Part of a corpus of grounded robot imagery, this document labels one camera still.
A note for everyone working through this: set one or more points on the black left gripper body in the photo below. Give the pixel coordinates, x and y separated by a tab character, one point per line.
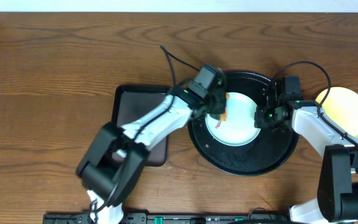
217	104

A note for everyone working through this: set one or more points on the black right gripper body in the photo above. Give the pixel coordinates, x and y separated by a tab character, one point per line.
265	118

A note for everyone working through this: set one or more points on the green orange sponge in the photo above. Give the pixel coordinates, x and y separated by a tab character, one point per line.
220	113

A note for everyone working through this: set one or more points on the light blue plate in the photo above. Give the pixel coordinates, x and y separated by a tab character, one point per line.
237	127

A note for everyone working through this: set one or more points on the yellow plate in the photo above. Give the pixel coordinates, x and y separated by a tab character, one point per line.
341	106

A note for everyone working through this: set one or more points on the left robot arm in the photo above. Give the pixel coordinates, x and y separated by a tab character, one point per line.
113	163

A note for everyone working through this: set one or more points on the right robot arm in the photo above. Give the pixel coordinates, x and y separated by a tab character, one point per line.
337	195

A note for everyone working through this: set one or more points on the black round tray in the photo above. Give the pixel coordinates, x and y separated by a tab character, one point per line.
268	151

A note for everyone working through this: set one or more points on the black rectangular tray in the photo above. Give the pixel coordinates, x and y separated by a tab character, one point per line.
132	102

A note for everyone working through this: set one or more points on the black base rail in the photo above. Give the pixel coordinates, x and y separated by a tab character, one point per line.
143	218

